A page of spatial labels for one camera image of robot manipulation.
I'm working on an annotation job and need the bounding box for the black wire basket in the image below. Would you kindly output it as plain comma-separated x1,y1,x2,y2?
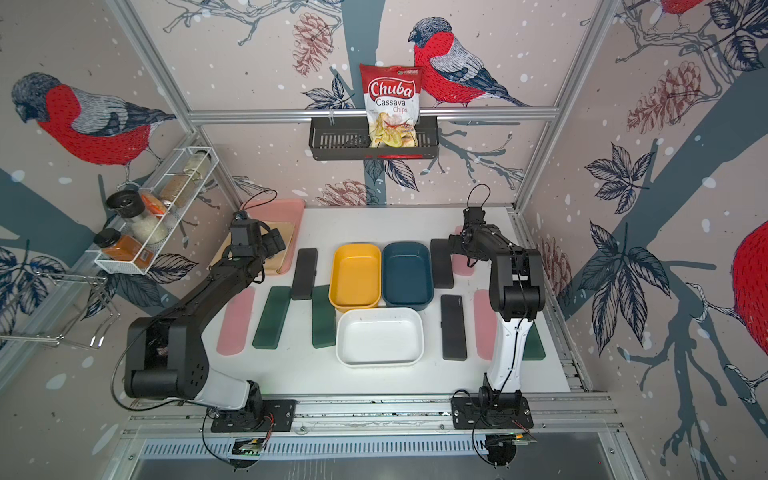
309,116,439,161

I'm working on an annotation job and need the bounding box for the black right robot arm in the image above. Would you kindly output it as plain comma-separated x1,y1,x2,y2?
449,206,545,408

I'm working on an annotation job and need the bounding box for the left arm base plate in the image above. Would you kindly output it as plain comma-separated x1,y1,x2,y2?
211,399,297,434

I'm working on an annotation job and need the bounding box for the tan spice jar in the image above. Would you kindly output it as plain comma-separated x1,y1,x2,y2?
159,150,210,208

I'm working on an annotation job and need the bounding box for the black lid spice grinder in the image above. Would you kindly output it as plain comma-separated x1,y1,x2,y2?
106,190,169,245

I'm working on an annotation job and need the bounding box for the white wire spice rack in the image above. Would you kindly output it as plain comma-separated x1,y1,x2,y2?
95,146,219,275

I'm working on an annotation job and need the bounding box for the orange spice jar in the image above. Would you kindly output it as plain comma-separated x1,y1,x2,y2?
94,228,154,269

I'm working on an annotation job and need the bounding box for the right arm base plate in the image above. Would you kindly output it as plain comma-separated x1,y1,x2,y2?
450,393,534,430

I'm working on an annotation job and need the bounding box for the white storage box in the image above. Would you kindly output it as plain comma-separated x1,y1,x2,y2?
336,307,425,368

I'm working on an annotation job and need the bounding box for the green pencil case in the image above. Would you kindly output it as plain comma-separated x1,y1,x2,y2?
252,286,291,350
523,323,546,361
311,285,336,349

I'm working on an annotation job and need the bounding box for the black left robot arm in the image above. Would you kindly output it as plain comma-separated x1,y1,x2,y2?
121,212,286,411

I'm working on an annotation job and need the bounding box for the pink tray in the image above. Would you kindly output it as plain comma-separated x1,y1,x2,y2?
243,199,306,276

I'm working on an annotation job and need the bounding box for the dark teal storage box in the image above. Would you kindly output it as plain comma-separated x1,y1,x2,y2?
382,241,434,311

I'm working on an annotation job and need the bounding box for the yellow storage box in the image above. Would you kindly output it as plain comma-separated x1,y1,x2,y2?
329,243,382,313

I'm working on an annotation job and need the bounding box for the metal wire hook rack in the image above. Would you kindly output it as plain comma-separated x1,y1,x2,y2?
1,270,121,350

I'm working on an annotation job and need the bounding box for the black pencil case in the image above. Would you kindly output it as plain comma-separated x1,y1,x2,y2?
290,248,318,301
430,239,454,290
440,295,468,361

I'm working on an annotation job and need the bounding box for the Chuba cassava chips bag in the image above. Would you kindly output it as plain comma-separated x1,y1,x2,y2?
360,65,422,148

